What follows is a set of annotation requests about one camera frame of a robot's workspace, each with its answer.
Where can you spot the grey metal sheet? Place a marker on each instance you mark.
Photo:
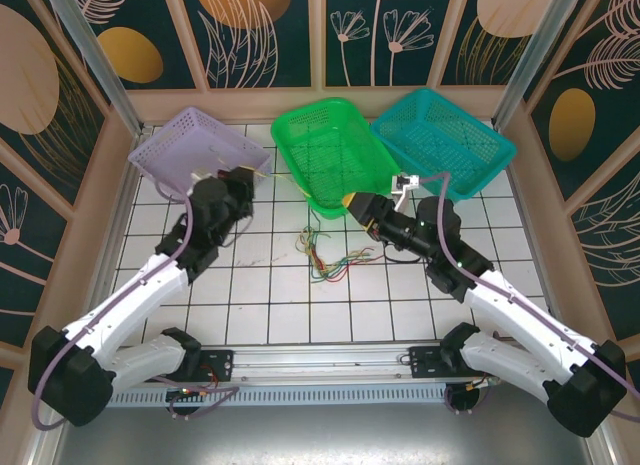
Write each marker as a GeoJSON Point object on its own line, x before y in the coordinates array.
{"type": "Point", "coordinates": [320, 440]}

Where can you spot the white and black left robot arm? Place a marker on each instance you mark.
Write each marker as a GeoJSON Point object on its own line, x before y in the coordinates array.
{"type": "Point", "coordinates": [125, 305]}

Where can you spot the lilac plastic basket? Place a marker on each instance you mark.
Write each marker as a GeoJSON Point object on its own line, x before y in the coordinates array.
{"type": "Point", "coordinates": [175, 140]}

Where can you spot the small controller board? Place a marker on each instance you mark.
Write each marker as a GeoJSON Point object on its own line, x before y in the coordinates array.
{"type": "Point", "coordinates": [187, 391]}
{"type": "Point", "coordinates": [481, 383]}

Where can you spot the clear plastic tube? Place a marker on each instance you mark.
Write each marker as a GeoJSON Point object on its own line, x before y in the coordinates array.
{"type": "Point", "coordinates": [542, 60]}

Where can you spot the aluminium corner post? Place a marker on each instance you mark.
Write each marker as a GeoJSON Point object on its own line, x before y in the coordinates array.
{"type": "Point", "coordinates": [97, 60]}

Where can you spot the teal plastic basket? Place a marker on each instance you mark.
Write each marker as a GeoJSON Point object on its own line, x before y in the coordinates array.
{"type": "Point", "coordinates": [440, 135]}

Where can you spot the green plastic basket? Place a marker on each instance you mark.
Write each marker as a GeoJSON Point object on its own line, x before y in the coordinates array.
{"type": "Point", "coordinates": [330, 150]}

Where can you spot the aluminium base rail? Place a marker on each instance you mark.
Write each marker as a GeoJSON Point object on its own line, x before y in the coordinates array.
{"type": "Point", "coordinates": [325, 360]}

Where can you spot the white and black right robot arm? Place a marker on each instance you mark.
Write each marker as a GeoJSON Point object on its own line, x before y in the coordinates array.
{"type": "Point", "coordinates": [525, 310]}

